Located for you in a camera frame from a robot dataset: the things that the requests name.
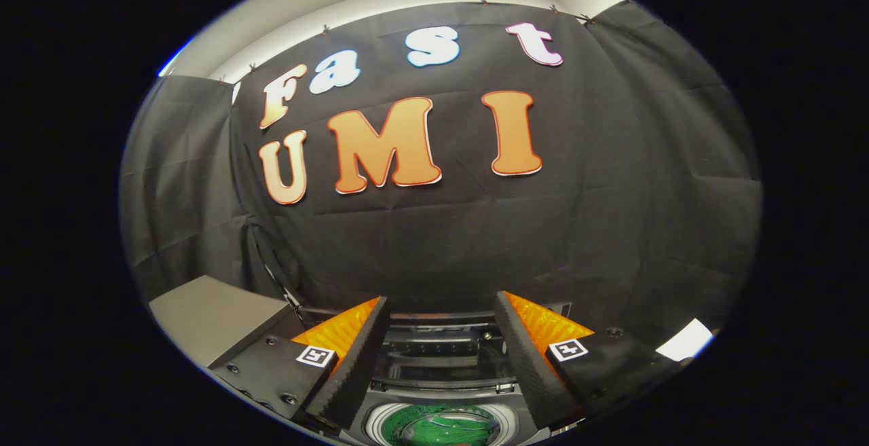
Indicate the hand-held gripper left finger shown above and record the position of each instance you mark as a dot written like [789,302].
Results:
[353,371]

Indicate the grey side table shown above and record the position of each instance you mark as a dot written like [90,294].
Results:
[210,310]

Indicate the grey washing machine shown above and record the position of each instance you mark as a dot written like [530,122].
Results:
[434,397]

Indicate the green polo shirt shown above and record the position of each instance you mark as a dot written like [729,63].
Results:
[434,427]

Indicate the black backdrop cloth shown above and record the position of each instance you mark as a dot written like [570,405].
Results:
[441,242]

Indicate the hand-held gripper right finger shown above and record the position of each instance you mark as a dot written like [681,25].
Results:
[529,371]

